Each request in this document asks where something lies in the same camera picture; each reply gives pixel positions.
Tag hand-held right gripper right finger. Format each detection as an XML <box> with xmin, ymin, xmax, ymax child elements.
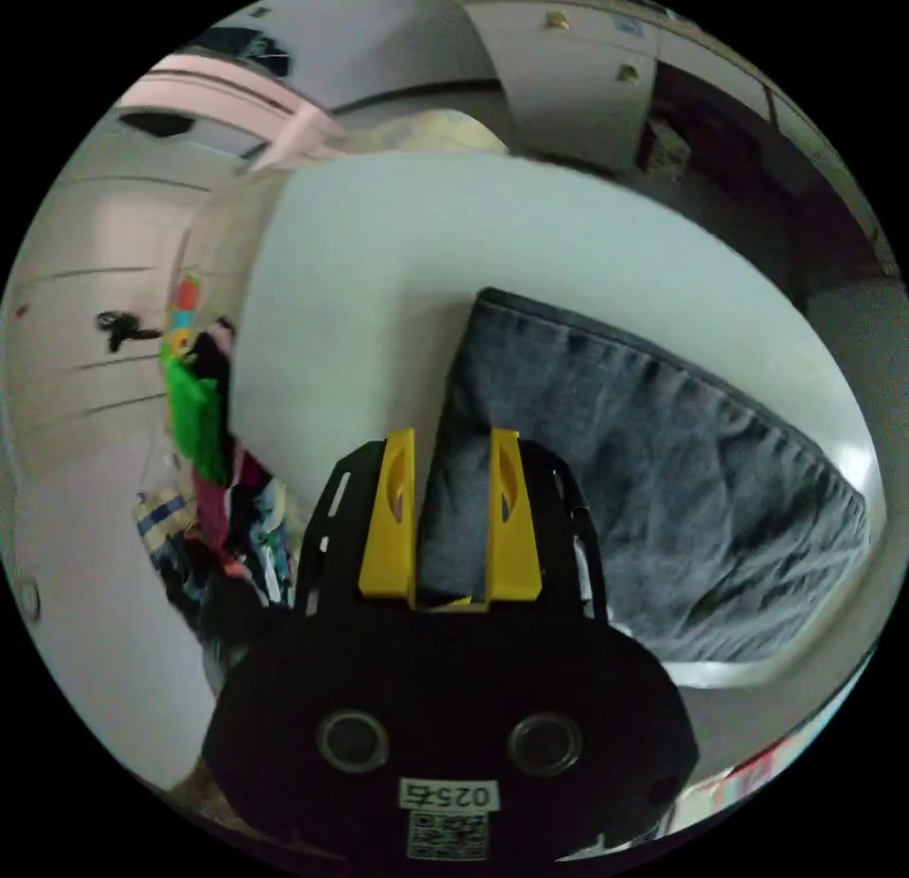
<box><xmin>485</xmin><ymin>426</ymin><xmax>545</xmax><ymax>614</ymax></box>

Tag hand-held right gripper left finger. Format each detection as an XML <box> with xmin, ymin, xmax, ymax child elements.
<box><xmin>357</xmin><ymin>427</ymin><xmax>419</xmax><ymax>609</ymax></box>

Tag dark gray jeans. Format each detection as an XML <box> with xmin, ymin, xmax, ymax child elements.
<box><xmin>415</xmin><ymin>286</ymin><xmax>871</xmax><ymax>665</ymax></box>

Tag pile of clothes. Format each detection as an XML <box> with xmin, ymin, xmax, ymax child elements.
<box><xmin>133</xmin><ymin>272</ymin><xmax>296</xmax><ymax>609</ymax></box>

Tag black fan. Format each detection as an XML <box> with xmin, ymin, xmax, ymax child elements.
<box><xmin>96</xmin><ymin>311</ymin><xmax>166</xmax><ymax>355</ymax></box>

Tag cream pillow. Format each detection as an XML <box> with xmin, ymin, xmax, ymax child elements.
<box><xmin>340</xmin><ymin>108</ymin><xmax>511</xmax><ymax>157</ymax></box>

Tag white cupboard with brass knobs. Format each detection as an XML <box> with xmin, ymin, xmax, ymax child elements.
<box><xmin>462</xmin><ymin>0</ymin><xmax>660</xmax><ymax>174</ymax></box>

